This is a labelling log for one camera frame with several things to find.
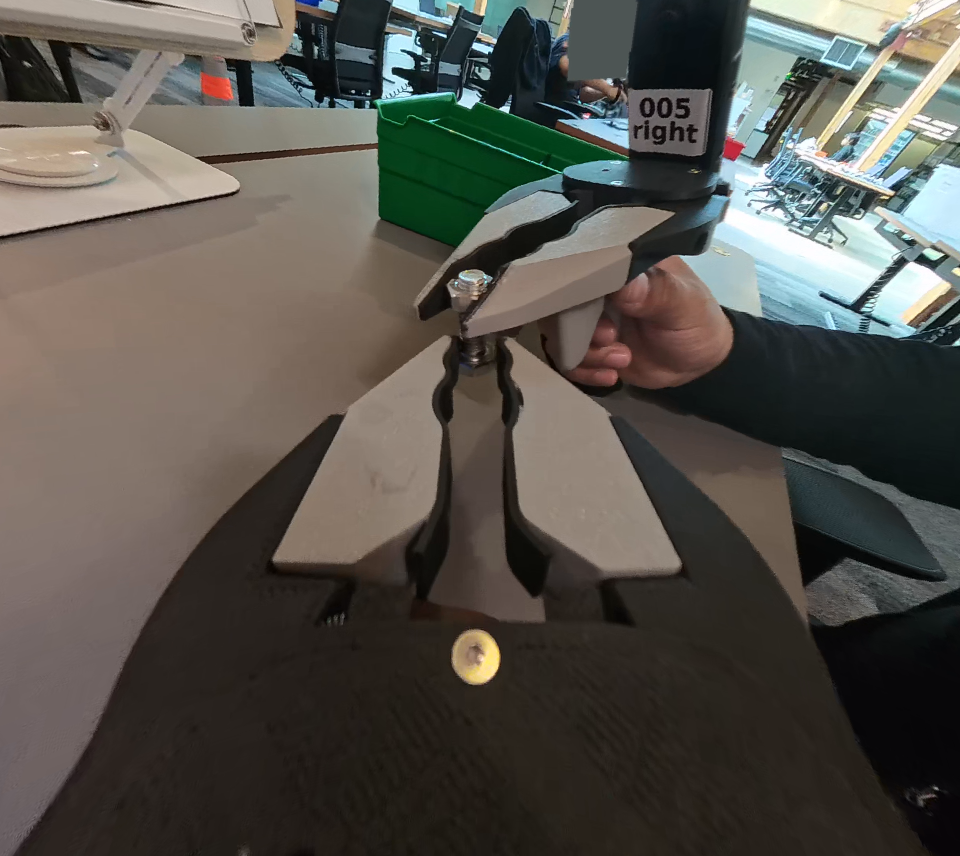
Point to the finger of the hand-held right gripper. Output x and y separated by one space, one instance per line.
570 271
510 218

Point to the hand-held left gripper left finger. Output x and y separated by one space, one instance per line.
360 488

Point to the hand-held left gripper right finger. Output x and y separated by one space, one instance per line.
592 488

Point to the silver hex bolt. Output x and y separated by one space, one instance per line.
469 286

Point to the green plastic bin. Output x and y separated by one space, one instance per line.
427 180

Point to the person's right forearm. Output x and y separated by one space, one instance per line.
840 398

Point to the person's right hand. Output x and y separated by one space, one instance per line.
667 331

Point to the small red bin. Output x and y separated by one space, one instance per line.
735 148

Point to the black hanging jacket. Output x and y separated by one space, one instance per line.
521 60

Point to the black office chair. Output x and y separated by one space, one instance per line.
364 23
454 53

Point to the black chair armrest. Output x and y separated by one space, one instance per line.
855 511

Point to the orange traffic cone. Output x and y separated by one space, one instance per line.
217 87

